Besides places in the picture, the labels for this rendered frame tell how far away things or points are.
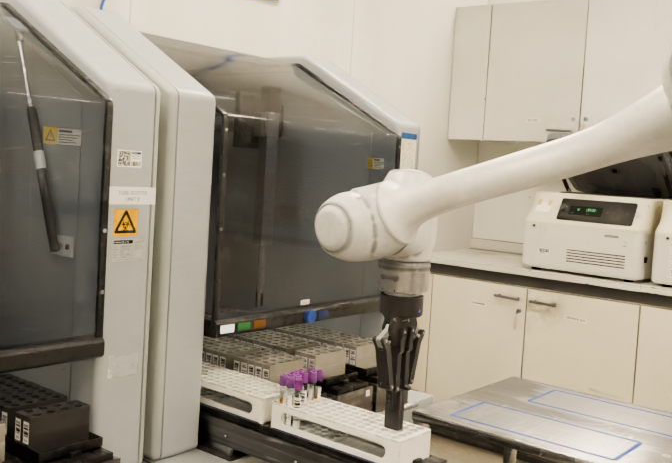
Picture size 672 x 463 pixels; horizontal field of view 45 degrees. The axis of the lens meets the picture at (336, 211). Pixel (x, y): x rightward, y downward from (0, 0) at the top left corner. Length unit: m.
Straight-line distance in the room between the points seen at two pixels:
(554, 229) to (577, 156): 2.55
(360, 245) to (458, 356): 2.90
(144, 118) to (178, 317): 0.38
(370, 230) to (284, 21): 2.27
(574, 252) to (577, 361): 0.48
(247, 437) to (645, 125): 0.91
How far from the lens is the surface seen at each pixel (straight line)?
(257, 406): 1.60
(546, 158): 1.23
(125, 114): 1.47
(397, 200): 1.21
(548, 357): 3.85
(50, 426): 1.46
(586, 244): 3.73
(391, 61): 3.97
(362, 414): 1.53
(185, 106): 1.56
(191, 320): 1.61
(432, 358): 4.15
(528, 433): 1.68
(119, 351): 1.52
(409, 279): 1.37
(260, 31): 3.29
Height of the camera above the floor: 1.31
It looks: 3 degrees down
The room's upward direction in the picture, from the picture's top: 3 degrees clockwise
